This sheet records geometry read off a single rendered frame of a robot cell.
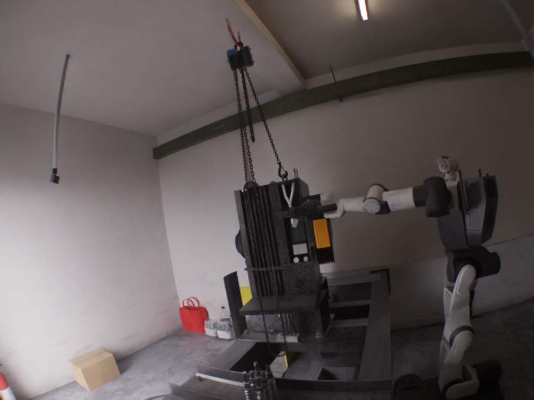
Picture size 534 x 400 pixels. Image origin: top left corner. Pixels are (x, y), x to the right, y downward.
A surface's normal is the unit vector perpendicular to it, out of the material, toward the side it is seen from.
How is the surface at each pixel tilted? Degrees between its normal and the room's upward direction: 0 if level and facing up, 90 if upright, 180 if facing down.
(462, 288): 90
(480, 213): 89
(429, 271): 90
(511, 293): 90
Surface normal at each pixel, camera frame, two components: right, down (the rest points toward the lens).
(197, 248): -0.41, 0.00
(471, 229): -0.92, 0.10
